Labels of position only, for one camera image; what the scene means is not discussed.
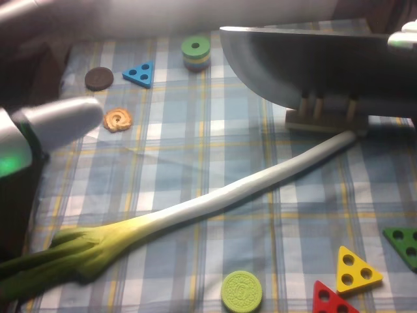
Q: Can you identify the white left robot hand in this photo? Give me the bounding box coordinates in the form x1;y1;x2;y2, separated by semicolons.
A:
0;96;105;179

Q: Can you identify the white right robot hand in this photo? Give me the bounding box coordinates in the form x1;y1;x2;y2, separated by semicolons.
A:
386;21;417;57

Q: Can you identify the large steel kitchen knife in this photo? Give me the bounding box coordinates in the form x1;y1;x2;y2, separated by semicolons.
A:
220;25;417;117

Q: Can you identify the green leek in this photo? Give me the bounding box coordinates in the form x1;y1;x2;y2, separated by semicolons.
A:
0;130;356;294

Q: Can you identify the wooden peg board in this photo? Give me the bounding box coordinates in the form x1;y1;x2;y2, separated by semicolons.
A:
285;93;371;134

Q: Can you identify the brown chocolate cookie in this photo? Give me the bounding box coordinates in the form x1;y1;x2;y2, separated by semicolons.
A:
85;67;115;91

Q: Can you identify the swirl butter cookie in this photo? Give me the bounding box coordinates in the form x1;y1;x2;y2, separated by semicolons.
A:
103;108;134;133

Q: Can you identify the blue triangle block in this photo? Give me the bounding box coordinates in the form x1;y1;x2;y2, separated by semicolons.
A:
122;61;155;89

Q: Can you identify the white rounded furniture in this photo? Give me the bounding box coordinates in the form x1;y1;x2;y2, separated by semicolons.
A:
0;0;336;40

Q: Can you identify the blue plaid cloth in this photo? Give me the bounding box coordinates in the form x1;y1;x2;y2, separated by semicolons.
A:
25;19;417;313

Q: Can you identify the green triangle block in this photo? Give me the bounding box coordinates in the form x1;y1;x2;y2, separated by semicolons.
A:
382;227;417;273

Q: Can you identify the yellow triangle block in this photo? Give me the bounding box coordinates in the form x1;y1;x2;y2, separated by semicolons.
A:
336;246;384;294

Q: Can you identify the green sandwich cookie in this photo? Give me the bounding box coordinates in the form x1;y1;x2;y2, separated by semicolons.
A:
221;271;263;312

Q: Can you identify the red triangle block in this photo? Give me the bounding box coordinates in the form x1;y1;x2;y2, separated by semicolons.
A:
312;280;361;313

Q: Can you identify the blue ring disc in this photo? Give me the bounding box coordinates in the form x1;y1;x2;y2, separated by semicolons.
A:
183;59;210;70

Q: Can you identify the green ring disc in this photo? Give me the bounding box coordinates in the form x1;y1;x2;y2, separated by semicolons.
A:
181;35;210;60

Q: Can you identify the yellow ring disc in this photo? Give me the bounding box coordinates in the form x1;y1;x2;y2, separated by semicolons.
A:
182;55;210;65

